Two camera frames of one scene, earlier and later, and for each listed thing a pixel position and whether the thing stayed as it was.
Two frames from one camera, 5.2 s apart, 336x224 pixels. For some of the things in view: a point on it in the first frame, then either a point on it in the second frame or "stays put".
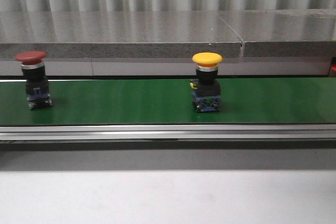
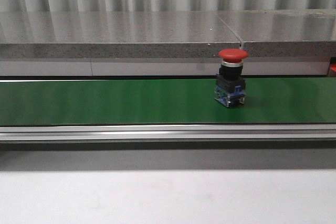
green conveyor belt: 160,109 stays put
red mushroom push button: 35,78 to 230,89
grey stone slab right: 284,33 stays put
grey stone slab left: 115,34 stays put
